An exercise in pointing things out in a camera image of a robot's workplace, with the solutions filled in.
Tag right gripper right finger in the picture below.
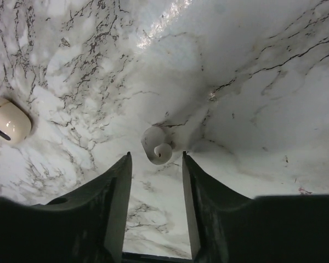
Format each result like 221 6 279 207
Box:
182 155 329 262

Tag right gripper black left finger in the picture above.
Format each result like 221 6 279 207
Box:
0 153 132 262

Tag white earbud pair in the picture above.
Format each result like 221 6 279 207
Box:
141 126 175 165

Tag beige earbud charging case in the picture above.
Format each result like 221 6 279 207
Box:
0 98 32 146

